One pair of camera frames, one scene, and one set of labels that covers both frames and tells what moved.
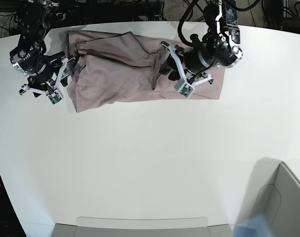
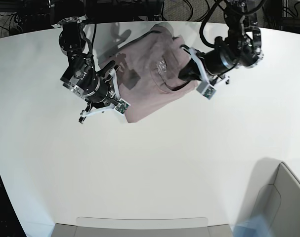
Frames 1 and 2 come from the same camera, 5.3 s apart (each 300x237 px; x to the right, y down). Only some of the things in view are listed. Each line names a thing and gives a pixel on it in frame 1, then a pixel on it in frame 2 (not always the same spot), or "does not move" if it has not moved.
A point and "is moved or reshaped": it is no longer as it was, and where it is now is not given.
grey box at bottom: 142,227 does not move
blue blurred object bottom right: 258,226 does not move
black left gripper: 40,68 to 89,84
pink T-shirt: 108,69 is moved or reshaped
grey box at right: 284,205 does not move
